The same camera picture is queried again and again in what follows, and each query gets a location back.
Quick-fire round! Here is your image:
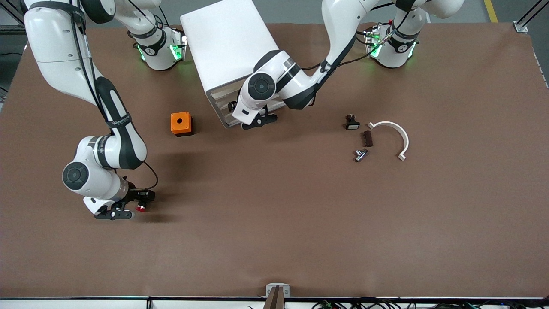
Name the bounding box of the arm base connector panel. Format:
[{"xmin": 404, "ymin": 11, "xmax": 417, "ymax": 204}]
[
  {"xmin": 365, "ymin": 25, "xmax": 383, "ymax": 58},
  {"xmin": 170, "ymin": 27, "xmax": 188, "ymax": 61}
]

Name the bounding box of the orange button enclosure box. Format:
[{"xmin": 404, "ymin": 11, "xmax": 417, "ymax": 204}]
[{"xmin": 170, "ymin": 112, "xmax": 194, "ymax": 137}]

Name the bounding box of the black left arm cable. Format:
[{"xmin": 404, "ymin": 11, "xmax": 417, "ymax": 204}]
[{"xmin": 300, "ymin": 13, "xmax": 412, "ymax": 71}]

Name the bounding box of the white curved plastic bracket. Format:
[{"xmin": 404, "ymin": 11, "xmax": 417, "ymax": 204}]
[{"xmin": 368, "ymin": 121, "xmax": 410, "ymax": 161}]

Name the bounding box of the gray camera mount bracket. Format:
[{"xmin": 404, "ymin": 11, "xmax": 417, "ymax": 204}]
[{"xmin": 266, "ymin": 283, "xmax": 290, "ymax": 298}]

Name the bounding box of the brown camera pole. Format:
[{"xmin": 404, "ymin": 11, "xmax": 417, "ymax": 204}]
[{"xmin": 262, "ymin": 285, "xmax": 286, "ymax": 309}]

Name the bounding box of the aluminium frame profile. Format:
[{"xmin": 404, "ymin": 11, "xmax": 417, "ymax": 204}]
[
  {"xmin": 514, "ymin": 0, "xmax": 549, "ymax": 34},
  {"xmin": 0, "ymin": 0, "xmax": 26, "ymax": 35}
]

